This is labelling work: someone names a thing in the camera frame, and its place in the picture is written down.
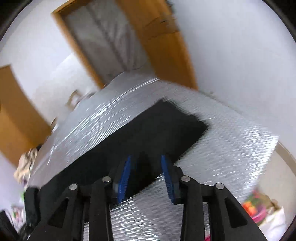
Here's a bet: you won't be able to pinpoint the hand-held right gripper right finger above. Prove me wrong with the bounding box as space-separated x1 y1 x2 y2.
161 155 266 241

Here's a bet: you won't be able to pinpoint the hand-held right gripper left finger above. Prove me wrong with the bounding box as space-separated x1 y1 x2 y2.
28 155 133 241

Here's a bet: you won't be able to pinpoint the colourful packets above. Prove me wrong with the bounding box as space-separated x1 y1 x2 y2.
11 204 25 220

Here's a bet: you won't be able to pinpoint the brown cardboard box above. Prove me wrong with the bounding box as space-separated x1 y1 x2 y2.
67 90 80 106

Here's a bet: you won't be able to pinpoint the beige floral blanket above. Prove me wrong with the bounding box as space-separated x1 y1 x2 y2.
14 148 38 183

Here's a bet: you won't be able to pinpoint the wooden door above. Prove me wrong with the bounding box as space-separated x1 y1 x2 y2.
116 0 199 90

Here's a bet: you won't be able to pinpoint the silver foil mat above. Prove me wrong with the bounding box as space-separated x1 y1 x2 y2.
28 71 279 241

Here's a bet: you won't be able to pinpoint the wooden wardrobe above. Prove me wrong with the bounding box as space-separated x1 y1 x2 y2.
0 65 52 167

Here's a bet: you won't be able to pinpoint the white sack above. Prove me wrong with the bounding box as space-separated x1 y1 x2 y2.
259 207 287 239

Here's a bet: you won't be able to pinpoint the wooden door frame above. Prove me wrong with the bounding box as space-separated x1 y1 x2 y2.
51 0 107 90

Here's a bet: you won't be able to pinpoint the black pants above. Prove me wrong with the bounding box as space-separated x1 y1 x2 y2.
24 99 208 232

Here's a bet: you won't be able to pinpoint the clear plastic curtain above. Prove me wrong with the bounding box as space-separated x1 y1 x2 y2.
60 0 154 84

